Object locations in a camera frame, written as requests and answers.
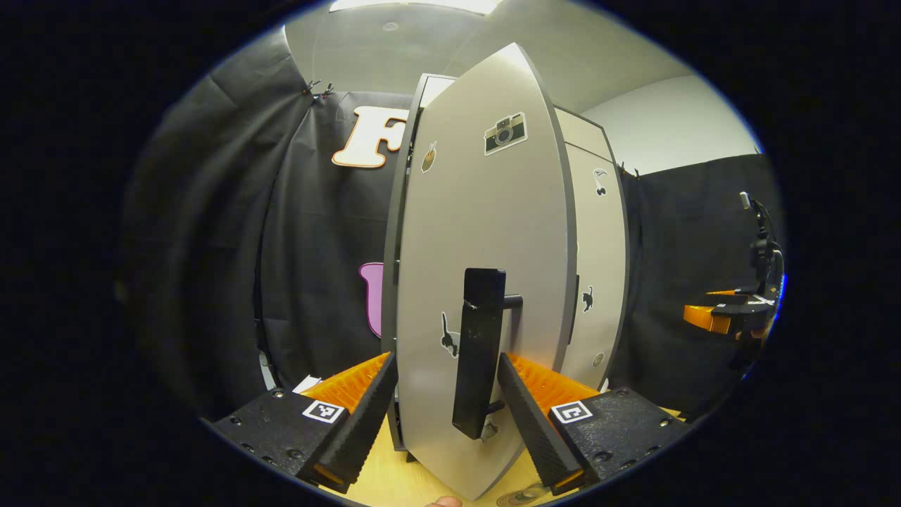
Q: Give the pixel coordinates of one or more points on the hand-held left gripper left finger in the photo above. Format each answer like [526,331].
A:
[362,429]

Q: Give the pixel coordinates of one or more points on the white cabinet door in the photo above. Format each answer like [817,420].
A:
[598,246]
[479,225]

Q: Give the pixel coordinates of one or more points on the metal cloth clamp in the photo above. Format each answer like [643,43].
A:
[319,88]

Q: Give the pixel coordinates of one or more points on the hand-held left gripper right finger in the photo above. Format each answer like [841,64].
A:
[535,436]

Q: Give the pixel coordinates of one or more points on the blue white cardboard box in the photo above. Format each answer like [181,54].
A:
[306,384]

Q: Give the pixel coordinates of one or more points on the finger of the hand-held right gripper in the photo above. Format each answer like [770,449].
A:
[735,298]
[704,318]

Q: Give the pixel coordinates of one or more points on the grey white cabinet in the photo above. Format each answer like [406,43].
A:
[391,232]

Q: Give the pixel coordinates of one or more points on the ceiling light panel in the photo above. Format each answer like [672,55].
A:
[415,5]

